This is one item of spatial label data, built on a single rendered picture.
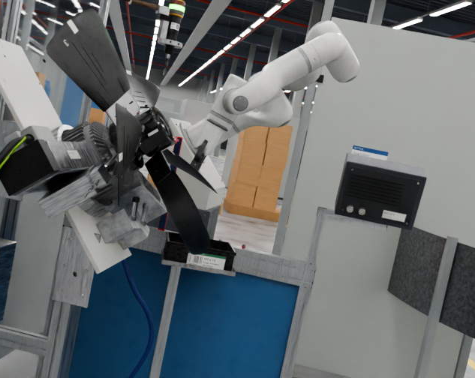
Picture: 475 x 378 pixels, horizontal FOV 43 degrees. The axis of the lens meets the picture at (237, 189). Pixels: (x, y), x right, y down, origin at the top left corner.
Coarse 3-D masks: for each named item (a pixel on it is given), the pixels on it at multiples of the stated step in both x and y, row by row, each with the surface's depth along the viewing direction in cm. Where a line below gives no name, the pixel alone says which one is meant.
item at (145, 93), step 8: (128, 80) 182; (136, 80) 185; (144, 80) 189; (136, 88) 179; (144, 88) 182; (152, 88) 187; (136, 96) 176; (144, 96) 178; (152, 96) 181; (144, 104) 174; (152, 104) 176
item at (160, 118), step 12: (156, 108) 164; (144, 120) 158; (156, 120) 157; (144, 132) 158; (156, 132) 157; (168, 132) 164; (144, 144) 159; (156, 144) 159; (168, 144) 161; (132, 168) 162
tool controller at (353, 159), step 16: (352, 160) 196; (368, 160) 199; (384, 160) 203; (352, 176) 196; (368, 176) 195; (384, 176) 194; (400, 176) 193; (416, 176) 193; (352, 192) 197; (368, 192) 196; (384, 192) 196; (400, 192) 195; (416, 192) 194; (336, 208) 201; (352, 208) 197; (368, 208) 198; (384, 208) 198; (400, 208) 197; (416, 208) 196; (384, 224) 200; (400, 224) 199
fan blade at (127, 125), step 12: (120, 108) 131; (120, 120) 130; (132, 120) 139; (120, 132) 130; (132, 132) 140; (120, 144) 130; (132, 144) 141; (132, 156) 148; (120, 168) 131; (120, 180) 132; (120, 192) 135
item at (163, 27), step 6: (162, 6) 167; (156, 12) 168; (162, 12) 167; (168, 12) 168; (156, 18) 169; (162, 18) 167; (168, 18) 168; (162, 24) 168; (168, 24) 168; (162, 30) 168; (162, 36) 168; (162, 42) 168; (168, 42) 168; (174, 42) 168; (180, 48) 172
